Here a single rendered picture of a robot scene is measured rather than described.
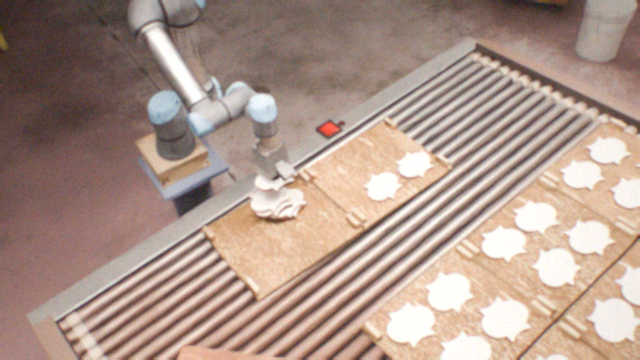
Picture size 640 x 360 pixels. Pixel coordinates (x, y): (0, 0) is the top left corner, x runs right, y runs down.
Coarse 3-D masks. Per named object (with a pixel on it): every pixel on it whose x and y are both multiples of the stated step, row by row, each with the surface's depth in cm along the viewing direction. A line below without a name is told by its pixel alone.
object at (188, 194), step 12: (204, 144) 234; (216, 156) 229; (144, 168) 227; (204, 168) 224; (216, 168) 224; (228, 168) 225; (156, 180) 222; (192, 180) 221; (204, 180) 221; (168, 192) 217; (180, 192) 218; (192, 192) 229; (204, 192) 233; (180, 204) 234; (192, 204) 233; (180, 216) 242
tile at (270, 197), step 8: (256, 192) 196; (264, 192) 195; (272, 192) 195; (280, 192) 195; (256, 200) 193; (264, 200) 193; (272, 200) 193; (280, 200) 192; (256, 208) 191; (264, 208) 190; (272, 208) 190
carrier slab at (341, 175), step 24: (360, 144) 218; (384, 144) 217; (408, 144) 216; (312, 168) 211; (336, 168) 210; (360, 168) 210; (384, 168) 209; (432, 168) 207; (336, 192) 203; (360, 192) 202; (408, 192) 200; (384, 216) 195
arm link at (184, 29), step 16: (160, 0) 172; (176, 0) 175; (192, 0) 177; (176, 16) 178; (192, 16) 181; (176, 32) 186; (192, 32) 187; (176, 48) 192; (192, 48) 191; (192, 64) 196; (208, 80) 206
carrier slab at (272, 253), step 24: (312, 192) 203; (240, 216) 198; (312, 216) 196; (336, 216) 195; (216, 240) 192; (240, 240) 191; (264, 240) 190; (288, 240) 190; (312, 240) 189; (336, 240) 188; (240, 264) 185; (264, 264) 184; (288, 264) 183; (312, 264) 183; (264, 288) 178
